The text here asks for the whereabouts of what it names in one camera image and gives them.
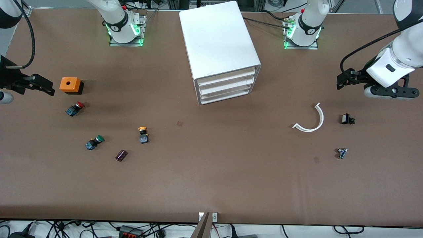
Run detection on red push button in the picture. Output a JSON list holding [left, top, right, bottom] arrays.
[[65, 101, 85, 117]]

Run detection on green push button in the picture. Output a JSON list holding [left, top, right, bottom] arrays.
[[85, 135, 105, 151]]

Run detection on orange box with hole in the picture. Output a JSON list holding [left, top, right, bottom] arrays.
[[59, 77, 84, 95]]

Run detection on white curved plastic piece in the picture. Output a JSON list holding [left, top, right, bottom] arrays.
[[292, 102, 325, 133]]

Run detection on black power strip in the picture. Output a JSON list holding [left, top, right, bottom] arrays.
[[118, 225, 144, 238]]

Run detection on wooden bar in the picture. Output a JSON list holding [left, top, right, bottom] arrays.
[[190, 212, 212, 238]]

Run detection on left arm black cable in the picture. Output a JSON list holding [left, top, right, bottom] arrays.
[[340, 28, 403, 76]]

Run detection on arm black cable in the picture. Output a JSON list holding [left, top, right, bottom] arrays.
[[340, 28, 403, 76], [13, 0, 36, 69]]

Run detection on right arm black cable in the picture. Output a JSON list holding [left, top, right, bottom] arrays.
[[13, 0, 36, 69]]

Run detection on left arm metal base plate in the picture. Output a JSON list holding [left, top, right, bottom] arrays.
[[283, 17, 320, 50]]

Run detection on black cables to base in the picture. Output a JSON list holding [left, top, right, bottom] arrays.
[[243, 10, 299, 29]]

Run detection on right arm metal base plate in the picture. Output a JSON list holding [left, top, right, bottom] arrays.
[[109, 15, 147, 47]]

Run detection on tangled black floor cables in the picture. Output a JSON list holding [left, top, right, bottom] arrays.
[[0, 219, 365, 238]]

